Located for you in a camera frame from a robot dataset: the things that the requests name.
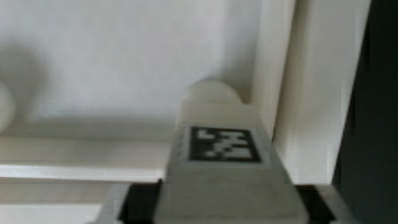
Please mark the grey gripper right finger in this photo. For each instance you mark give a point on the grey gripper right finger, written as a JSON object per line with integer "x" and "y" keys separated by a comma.
{"x": 326, "y": 206}

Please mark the white table leg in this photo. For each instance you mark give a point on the white table leg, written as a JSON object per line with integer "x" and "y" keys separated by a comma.
{"x": 227, "y": 185}

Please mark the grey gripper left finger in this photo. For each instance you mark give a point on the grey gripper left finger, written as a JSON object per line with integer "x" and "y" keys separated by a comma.
{"x": 131, "y": 204}

